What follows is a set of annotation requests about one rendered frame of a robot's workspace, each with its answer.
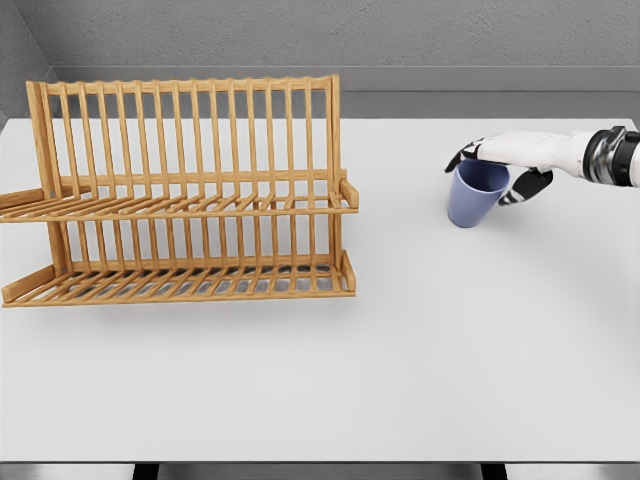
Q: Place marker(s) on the wooden two-tier dish rack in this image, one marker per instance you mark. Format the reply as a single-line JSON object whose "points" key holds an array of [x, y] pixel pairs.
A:
{"points": [[190, 200]]}

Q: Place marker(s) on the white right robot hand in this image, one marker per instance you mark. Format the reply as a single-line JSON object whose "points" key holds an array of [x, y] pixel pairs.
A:
{"points": [[515, 148]]}

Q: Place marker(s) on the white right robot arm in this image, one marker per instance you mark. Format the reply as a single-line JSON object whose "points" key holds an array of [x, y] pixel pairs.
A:
{"points": [[607, 155]]}

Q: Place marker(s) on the blue plastic cup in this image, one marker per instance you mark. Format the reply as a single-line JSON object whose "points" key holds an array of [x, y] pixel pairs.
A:
{"points": [[474, 196]]}

